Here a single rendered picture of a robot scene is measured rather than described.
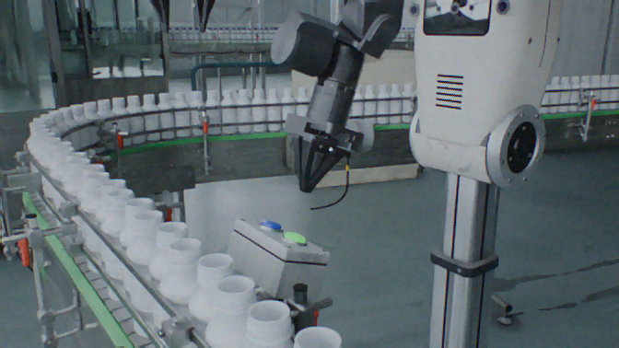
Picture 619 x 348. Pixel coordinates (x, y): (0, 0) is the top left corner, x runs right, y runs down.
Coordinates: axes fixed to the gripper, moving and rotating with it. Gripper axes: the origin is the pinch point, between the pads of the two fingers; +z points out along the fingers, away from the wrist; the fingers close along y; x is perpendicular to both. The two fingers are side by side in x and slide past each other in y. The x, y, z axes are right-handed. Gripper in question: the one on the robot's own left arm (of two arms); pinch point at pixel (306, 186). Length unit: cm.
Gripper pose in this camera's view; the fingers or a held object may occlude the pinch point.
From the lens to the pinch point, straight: 71.8
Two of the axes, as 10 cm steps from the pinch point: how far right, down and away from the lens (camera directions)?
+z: -2.8, 9.6, 0.6
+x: 7.5, 1.8, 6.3
